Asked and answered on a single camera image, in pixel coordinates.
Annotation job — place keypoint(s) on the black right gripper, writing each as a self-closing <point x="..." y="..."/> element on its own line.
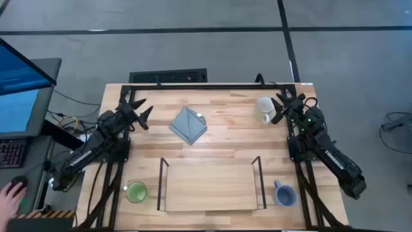
<point x="294" y="104"/>

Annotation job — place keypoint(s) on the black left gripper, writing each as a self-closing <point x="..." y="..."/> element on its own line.
<point x="130" y="113"/>

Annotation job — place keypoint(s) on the cream ceramic mug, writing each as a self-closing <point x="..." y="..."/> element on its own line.
<point x="264" y="106"/>

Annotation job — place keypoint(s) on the green ceramic mug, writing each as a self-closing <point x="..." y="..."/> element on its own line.
<point x="136" y="192"/>

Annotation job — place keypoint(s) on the blue-grey ceramic mug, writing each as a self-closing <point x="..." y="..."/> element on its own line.
<point x="286" y="195"/>

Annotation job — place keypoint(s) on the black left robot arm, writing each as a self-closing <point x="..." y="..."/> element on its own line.
<point x="83" y="158"/>

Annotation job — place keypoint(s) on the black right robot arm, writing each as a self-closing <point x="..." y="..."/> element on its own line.
<point x="338" y="164"/>

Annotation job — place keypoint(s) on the black floor grille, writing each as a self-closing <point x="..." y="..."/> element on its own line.
<point x="167" y="76"/>

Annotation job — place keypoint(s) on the grey folded cloth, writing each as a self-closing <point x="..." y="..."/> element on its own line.
<point x="188" y="125"/>

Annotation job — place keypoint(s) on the white box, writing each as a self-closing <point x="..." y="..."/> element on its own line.
<point x="84" y="138"/>

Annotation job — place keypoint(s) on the black desk beam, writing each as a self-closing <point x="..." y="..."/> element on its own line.
<point x="61" y="133"/>

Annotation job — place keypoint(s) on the grey side desk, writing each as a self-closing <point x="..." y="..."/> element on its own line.
<point x="35" y="161"/>

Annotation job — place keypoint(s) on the grey-framed computer monitor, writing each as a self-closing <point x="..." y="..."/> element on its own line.
<point x="19" y="111"/>

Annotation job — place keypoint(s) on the black-framed computer monitor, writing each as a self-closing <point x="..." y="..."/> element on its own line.
<point x="19" y="71"/>

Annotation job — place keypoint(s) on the backlit computer keyboard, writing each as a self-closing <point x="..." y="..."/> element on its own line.
<point x="11" y="153"/>

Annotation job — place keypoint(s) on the black computer mouse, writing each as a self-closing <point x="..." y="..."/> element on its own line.
<point x="20" y="180"/>

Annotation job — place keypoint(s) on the hazard-striped black box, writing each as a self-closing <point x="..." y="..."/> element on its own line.
<point x="42" y="214"/>

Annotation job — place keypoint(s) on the person's hand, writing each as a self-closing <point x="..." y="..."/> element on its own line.
<point x="9" y="201"/>

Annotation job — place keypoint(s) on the black metal table frame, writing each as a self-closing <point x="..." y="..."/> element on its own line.
<point x="209" y="87"/>

